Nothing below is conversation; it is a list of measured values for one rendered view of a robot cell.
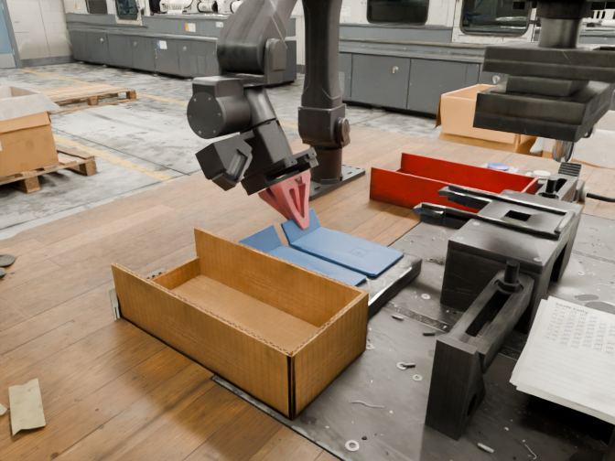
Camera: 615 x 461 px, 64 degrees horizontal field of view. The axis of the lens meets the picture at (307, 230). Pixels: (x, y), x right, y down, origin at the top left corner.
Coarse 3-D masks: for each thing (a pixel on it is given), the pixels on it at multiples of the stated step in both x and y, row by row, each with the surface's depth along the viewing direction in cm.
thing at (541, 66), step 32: (544, 0) 49; (576, 0) 46; (544, 32) 49; (576, 32) 48; (512, 64) 50; (544, 64) 48; (576, 64) 46; (608, 64) 45; (480, 96) 49; (512, 96) 47; (544, 96) 47; (576, 96) 47; (608, 96) 54; (480, 128) 50; (512, 128) 48; (544, 128) 47; (576, 128) 45
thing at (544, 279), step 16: (576, 224) 62; (448, 256) 55; (464, 256) 54; (560, 256) 61; (448, 272) 56; (464, 272) 54; (480, 272) 53; (496, 272) 52; (528, 272) 50; (544, 272) 50; (560, 272) 62; (448, 288) 56; (464, 288) 55; (480, 288) 54; (544, 288) 53; (448, 304) 57; (464, 304) 56; (528, 320) 52
